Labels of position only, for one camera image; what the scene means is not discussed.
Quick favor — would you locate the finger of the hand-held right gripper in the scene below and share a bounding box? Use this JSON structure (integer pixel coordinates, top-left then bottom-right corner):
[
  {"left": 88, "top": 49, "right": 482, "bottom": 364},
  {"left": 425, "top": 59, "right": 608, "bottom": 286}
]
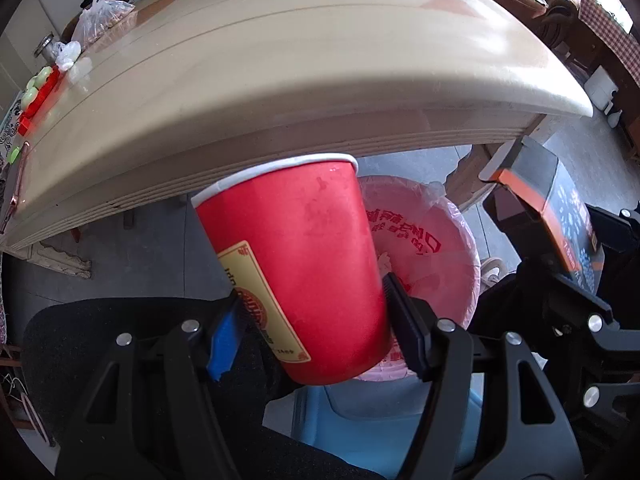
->
[
  {"left": 590, "top": 205, "right": 640, "bottom": 256},
  {"left": 517, "top": 255, "right": 640, "bottom": 441}
]

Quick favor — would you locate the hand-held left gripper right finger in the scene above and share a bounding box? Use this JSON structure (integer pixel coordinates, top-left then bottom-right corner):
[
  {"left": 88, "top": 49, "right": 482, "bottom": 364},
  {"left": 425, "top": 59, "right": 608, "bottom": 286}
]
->
[{"left": 381, "top": 272, "right": 586, "bottom": 480}]

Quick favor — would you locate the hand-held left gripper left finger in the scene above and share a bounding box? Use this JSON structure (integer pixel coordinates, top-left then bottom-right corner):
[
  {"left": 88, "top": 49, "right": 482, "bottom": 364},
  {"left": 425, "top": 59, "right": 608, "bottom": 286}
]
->
[{"left": 55, "top": 292, "right": 261, "bottom": 480}]

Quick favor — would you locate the black box with orange trim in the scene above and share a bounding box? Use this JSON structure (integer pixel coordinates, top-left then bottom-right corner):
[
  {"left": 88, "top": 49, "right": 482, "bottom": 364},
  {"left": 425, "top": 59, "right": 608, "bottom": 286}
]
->
[{"left": 477, "top": 136, "right": 608, "bottom": 296}]

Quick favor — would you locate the trash bin with pink liner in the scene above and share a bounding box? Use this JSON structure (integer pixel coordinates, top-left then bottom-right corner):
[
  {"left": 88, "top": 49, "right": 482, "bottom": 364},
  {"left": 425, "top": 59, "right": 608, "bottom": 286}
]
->
[{"left": 350, "top": 175, "right": 483, "bottom": 383}]

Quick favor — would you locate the red paper cup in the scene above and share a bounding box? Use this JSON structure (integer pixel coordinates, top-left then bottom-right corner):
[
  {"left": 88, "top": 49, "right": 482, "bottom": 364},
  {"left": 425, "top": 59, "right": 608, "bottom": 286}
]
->
[{"left": 190, "top": 152, "right": 393, "bottom": 386}]

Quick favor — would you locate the white shoe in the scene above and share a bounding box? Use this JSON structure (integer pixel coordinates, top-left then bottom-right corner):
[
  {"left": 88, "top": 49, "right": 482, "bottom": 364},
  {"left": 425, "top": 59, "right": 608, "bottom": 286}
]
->
[{"left": 480, "top": 257, "right": 503, "bottom": 286}]

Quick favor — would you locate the blue plastic stool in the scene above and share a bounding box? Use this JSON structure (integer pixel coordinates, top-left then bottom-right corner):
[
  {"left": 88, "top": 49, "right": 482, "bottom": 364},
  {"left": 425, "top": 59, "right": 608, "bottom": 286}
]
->
[{"left": 292, "top": 377, "right": 483, "bottom": 480}]

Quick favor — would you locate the white round appliance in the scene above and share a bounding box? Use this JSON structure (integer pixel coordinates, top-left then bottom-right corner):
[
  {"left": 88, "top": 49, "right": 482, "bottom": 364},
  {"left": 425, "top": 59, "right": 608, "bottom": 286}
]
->
[{"left": 585, "top": 67, "right": 618, "bottom": 108}]

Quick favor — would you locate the cream coffee table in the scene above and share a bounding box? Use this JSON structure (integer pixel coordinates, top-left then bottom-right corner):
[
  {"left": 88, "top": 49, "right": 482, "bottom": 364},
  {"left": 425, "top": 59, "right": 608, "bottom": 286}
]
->
[{"left": 0, "top": 0, "right": 596, "bottom": 281}]

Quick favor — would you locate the red checkered tablecloth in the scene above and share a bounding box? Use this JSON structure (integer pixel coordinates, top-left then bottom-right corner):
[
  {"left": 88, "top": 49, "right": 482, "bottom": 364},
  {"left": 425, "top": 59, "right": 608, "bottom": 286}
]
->
[{"left": 577, "top": 0, "right": 640, "bottom": 91}]

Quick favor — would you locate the black smartphone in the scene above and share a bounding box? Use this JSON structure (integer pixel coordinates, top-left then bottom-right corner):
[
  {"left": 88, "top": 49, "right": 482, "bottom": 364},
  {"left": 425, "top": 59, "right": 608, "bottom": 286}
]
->
[{"left": 0, "top": 141, "right": 30, "bottom": 235}]

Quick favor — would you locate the red tea tray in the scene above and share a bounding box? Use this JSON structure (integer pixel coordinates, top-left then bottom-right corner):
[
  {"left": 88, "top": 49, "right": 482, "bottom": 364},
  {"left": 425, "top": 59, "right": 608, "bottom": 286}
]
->
[{"left": 17, "top": 67, "right": 62, "bottom": 135}]

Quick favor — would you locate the black white floral bedcover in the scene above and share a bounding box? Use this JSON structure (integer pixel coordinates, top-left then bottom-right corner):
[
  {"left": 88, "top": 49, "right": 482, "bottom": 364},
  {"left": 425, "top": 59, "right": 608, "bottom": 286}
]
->
[{"left": 0, "top": 95, "right": 21, "bottom": 161}]

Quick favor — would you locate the small white plastic bag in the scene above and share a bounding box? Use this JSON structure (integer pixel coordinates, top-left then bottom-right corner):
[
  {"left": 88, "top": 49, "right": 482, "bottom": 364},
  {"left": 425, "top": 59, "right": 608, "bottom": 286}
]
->
[{"left": 54, "top": 41, "right": 82, "bottom": 71}]

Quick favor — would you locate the clear plastic bag of nuts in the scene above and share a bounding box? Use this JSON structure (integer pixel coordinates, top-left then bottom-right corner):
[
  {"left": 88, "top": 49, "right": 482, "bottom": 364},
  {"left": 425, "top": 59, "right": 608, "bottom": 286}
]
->
[{"left": 70, "top": 0, "right": 137, "bottom": 50}]

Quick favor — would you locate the white wire hanger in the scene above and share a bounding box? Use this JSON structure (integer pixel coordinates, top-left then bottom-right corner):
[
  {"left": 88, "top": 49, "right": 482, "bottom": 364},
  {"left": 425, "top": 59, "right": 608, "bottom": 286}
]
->
[{"left": 0, "top": 375, "right": 56, "bottom": 446}]

